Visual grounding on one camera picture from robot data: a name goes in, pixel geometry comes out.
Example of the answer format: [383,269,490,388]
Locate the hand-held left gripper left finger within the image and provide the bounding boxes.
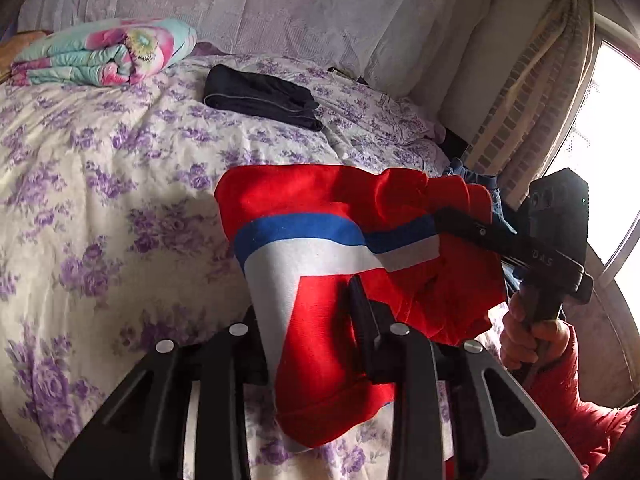
[52,305,271,480]

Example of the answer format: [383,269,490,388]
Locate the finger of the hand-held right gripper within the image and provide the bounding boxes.
[434,207,526,261]

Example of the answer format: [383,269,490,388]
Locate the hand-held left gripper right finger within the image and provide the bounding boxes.
[347,275,586,480]

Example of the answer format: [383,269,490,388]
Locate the red pants with striped sides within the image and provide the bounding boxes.
[214,164,508,450]

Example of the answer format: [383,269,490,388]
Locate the person's right forearm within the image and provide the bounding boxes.
[522,325,640,476]

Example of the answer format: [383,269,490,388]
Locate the person's right hand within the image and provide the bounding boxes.
[500,292,573,376]

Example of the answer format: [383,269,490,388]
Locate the blue denim cloth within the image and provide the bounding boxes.
[442,158,506,226]

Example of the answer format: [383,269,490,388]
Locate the window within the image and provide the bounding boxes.
[542,40,640,271]

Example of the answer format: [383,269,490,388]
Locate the checked curtain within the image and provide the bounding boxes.
[467,0,598,211]

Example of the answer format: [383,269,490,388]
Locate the purple floral pillow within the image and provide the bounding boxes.
[320,67,451,161]

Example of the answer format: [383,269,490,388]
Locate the purple floral bedsheet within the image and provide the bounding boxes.
[0,52,451,480]

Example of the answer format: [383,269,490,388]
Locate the folded black garment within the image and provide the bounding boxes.
[202,64,325,132]

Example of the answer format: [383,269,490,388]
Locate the folded floral quilt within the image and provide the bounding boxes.
[11,17,198,88]

